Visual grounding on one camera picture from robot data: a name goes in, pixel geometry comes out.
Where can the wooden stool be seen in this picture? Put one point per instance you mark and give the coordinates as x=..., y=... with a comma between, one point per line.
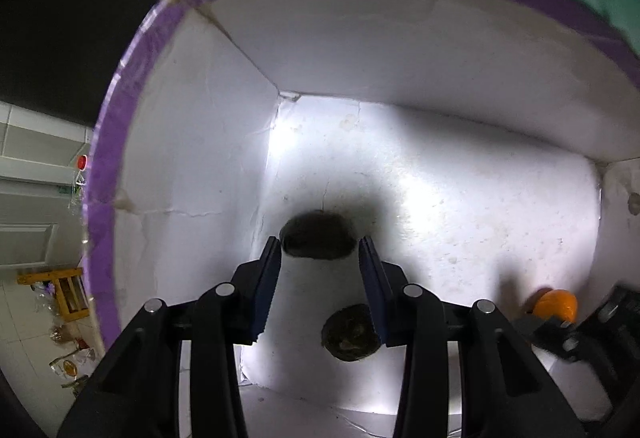
x=60, y=290

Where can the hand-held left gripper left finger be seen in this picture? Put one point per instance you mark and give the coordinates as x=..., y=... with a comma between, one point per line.
x=265, y=290

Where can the red-capped clear bottle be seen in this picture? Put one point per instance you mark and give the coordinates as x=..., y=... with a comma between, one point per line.
x=81, y=162

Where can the white panelled door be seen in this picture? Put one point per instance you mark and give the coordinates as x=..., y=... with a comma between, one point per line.
x=30, y=203

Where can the purple-rimmed white box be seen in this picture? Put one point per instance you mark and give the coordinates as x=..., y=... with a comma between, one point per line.
x=400, y=68

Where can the dark brown round fruit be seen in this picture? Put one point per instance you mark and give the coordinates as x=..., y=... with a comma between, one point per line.
x=317, y=235
x=347, y=335

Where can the orange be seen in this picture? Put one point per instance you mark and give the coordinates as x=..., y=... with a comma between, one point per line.
x=557, y=305

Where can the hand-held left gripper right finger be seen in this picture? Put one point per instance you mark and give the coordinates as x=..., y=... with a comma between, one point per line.
x=372, y=290

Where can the brown food bag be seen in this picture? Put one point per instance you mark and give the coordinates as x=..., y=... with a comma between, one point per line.
x=65, y=333

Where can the clear plastic bag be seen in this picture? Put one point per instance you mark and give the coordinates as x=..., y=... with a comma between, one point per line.
x=42, y=293

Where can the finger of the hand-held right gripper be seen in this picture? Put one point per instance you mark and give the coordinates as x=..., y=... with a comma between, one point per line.
x=545, y=335

